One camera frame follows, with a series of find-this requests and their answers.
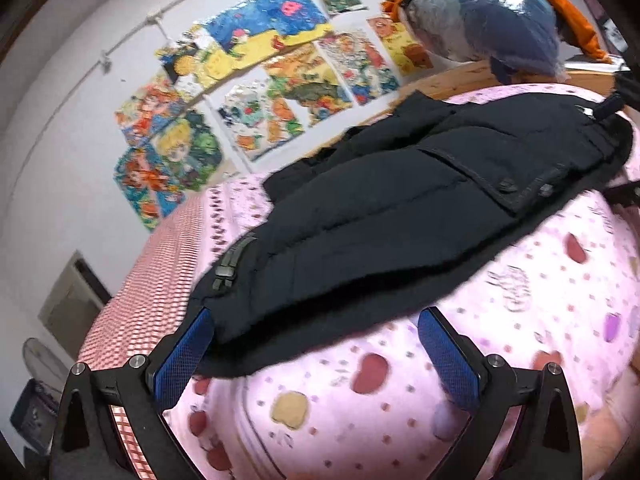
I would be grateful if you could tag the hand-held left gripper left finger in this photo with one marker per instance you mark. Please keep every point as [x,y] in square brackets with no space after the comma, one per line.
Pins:
[182,360]

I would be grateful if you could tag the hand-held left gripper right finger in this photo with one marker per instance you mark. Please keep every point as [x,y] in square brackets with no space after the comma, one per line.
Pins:
[447,360]

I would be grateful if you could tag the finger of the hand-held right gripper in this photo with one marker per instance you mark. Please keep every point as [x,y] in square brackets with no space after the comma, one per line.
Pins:
[624,195]
[611,105]

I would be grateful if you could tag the black padded jacket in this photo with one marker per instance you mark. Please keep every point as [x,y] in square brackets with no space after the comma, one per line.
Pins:
[380,220]

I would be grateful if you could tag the pink apple-print quilt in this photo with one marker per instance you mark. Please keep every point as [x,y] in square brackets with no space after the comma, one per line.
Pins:
[400,420]

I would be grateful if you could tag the round standing fan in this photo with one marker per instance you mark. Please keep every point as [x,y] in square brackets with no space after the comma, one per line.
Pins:
[42,360]

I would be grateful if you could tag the clear orange-trimmed storage bag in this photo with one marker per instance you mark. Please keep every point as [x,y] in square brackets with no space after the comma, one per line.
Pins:
[475,25]

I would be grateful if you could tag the black plastic crate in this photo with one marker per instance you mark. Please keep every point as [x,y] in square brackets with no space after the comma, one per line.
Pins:
[35,420]

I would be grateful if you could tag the wooden headboard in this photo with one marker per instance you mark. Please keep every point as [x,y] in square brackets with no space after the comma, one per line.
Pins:
[450,77]

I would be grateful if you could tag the grey wall panel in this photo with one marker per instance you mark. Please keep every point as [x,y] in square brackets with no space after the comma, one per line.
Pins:
[70,300]

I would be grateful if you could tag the white wall conduit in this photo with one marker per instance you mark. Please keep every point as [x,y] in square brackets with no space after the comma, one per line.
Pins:
[155,16]

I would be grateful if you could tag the colourful wall drawings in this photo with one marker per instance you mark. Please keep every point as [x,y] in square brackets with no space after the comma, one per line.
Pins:
[270,25]

